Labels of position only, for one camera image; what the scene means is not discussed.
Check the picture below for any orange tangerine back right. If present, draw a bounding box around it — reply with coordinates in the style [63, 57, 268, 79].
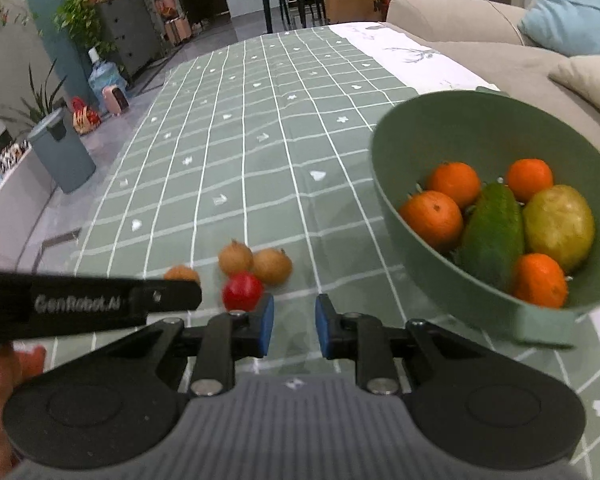
[505, 158, 554, 203]

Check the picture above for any green cucumber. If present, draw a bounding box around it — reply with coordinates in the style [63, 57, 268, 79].
[455, 182, 524, 292]

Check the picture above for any yellow green pear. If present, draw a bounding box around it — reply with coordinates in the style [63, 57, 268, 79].
[522, 184, 595, 274]

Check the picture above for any green potted plant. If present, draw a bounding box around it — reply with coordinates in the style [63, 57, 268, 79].
[54, 0, 117, 54]

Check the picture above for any brown nike paper bag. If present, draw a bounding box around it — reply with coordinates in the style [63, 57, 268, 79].
[324, 0, 384, 24]

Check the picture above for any pink small heater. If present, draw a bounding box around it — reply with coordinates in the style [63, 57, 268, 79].
[102, 84, 129, 116]

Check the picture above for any person left hand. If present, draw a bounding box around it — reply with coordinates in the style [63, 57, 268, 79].
[0, 344, 46, 479]

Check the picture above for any orange tangerine back left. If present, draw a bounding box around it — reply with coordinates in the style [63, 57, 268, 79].
[426, 162, 481, 209]

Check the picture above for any beige sofa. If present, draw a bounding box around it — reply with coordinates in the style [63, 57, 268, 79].
[387, 0, 600, 151]

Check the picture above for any red tomato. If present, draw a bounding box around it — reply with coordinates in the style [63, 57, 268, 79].
[222, 272, 264, 312]

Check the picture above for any brown longan front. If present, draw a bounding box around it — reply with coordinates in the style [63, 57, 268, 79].
[163, 264, 200, 284]

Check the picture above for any grey drawer cabinet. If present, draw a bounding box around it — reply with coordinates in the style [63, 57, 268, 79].
[96, 0, 162, 80]

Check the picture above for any grey trash bin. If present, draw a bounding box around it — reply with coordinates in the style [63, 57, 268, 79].
[27, 107, 96, 194]

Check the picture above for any beige cushion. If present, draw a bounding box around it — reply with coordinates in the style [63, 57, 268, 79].
[548, 55, 600, 111]

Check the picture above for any light blue cushion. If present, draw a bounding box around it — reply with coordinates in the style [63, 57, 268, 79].
[518, 0, 600, 56]

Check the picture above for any green checked tablecloth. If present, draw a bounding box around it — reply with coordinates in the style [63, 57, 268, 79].
[4, 23, 600, 479]

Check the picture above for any green plastic bowl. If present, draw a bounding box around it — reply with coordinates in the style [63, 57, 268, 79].
[370, 89, 600, 348]

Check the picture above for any blue water jug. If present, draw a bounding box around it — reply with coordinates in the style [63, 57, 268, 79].
[87, 48, 128, 113]

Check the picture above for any orange tangerine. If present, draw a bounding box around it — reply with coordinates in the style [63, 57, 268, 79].
[398, 191, 464, 252]
[505, 158, 554, 203]
[512, 254, 568, 309]
[426, 162, 481, 209]

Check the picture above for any orange tangerine left front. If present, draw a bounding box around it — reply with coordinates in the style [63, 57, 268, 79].
[398, 191, 464, 252]

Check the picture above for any brown longan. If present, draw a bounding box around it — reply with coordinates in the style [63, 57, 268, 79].
[252, 248, 292, 286]
[163, 264, 200, 284]
[218, 240, 253, 276]

